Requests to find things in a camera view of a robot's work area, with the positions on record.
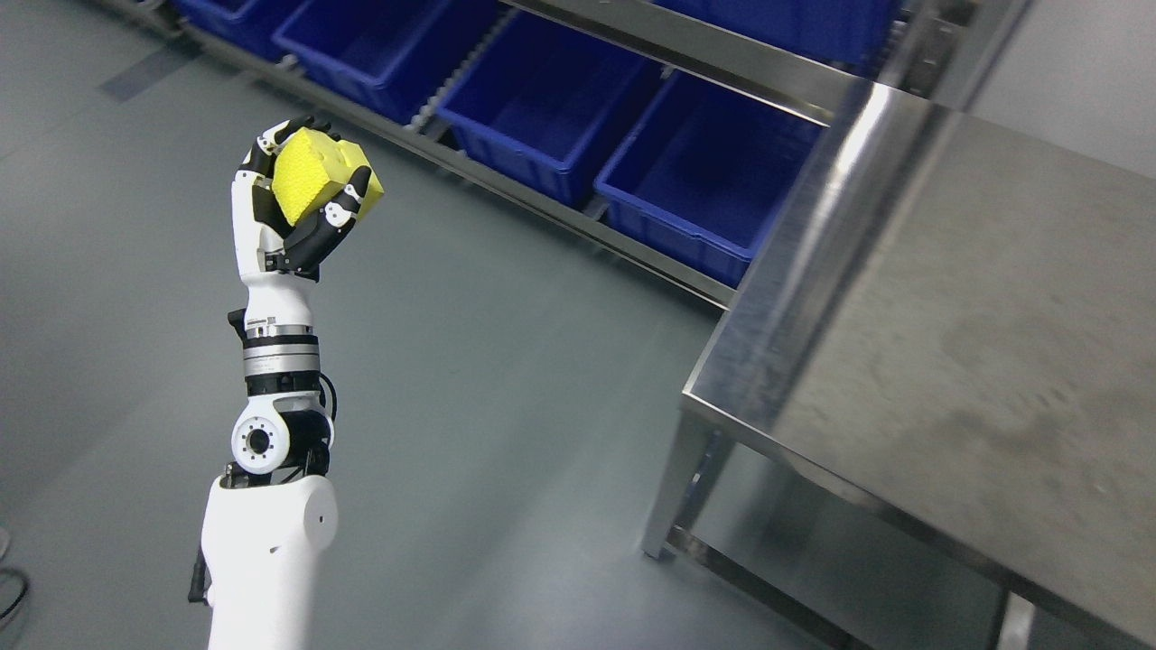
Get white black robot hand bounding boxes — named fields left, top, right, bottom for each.
left=230, top=115, right=372, bottom=338

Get yellow foam block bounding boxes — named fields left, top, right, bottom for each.
left=271, top=127, right=370, bottom=228

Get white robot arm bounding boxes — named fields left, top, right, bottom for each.
left=187, top=309, right=339, bottom=649

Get metal shelf rack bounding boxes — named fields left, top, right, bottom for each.
left=108, top=1, right=1029, bottom=306

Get blue plastic bin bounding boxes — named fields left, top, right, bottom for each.
left=272, top=1, right=502, bottom=125
left=594, top=73, right=824, bottom=288
left=172, top=1, right=306, bottom=62
left=654, top=1, right=901, bottom=71
left=437, top=13, right=661, bottom=209

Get stainless steel table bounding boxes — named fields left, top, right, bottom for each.
left=640, top=79, right=1153, bottom=649

